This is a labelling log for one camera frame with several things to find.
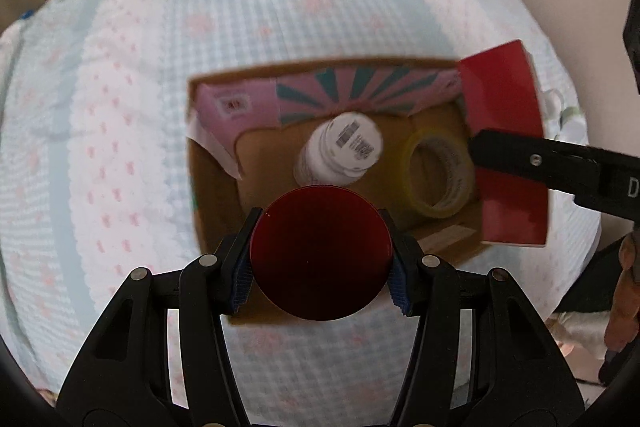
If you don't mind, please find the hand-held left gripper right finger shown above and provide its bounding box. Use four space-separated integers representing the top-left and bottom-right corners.
377 207 586 427

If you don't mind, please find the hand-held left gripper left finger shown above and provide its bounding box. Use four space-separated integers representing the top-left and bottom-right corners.
57 207 266 427

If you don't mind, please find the light checkered floral blanket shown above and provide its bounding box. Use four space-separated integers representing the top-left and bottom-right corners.
0 0 601 427

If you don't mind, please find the white plastic bottle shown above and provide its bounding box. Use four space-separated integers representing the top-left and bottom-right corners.
292 111 385 188

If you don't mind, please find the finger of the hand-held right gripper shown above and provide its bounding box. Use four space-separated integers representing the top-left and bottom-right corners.
469 129 603 204

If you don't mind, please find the clear yellowish tape roll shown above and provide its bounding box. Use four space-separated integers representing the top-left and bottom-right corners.
402 129 477 219

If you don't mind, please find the printed cardboard box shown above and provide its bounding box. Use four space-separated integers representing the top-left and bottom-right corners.
186 39 549 326

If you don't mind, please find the person's right hand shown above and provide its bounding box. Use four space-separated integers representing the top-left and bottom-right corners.
602 232 640 354

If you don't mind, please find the round dark red lid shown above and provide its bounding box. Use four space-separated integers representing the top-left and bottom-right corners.
249 186 393 322

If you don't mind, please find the white crumpled cloth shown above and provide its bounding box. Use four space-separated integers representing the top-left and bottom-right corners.
549 309 612 360

